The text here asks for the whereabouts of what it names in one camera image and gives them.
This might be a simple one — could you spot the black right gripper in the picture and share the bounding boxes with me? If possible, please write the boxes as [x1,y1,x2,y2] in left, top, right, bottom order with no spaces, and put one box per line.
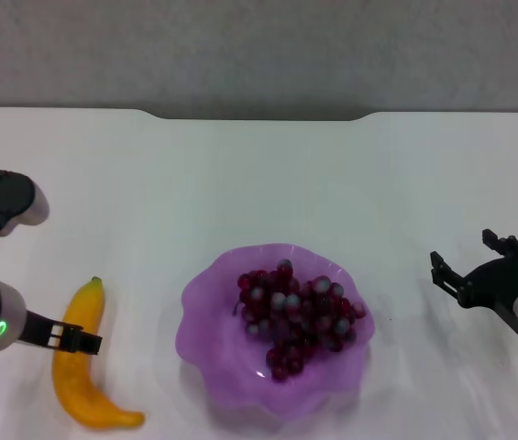
[430,228,518,318]

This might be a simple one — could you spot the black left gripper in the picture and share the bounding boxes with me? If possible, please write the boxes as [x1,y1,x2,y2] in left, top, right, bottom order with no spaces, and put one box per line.
[20,310,104,357]

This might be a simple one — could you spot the yellow plastic banana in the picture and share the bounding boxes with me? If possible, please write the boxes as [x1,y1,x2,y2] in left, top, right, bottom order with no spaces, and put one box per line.
[51,276,146,431]

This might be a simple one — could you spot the dark red grape bunch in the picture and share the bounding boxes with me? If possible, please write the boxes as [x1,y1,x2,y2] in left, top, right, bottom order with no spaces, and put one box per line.
[232,258,368,382]

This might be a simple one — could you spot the purple wavy plastic bowl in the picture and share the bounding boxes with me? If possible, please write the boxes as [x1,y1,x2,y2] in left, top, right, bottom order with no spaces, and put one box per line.
[174,242,376,422]

